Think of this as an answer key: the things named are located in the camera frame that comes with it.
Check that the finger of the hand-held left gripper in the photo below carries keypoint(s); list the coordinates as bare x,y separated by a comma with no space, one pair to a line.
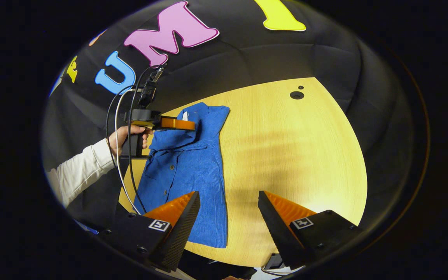
177,123

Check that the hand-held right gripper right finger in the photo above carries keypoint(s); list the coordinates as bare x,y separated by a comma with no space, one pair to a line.
274,229

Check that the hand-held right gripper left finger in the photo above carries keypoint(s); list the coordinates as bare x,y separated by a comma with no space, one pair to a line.
181,233

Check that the black backdrop cloth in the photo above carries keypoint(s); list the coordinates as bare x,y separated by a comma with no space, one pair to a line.
247,58

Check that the blue shirt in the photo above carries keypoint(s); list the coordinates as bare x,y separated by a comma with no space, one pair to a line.
185,175

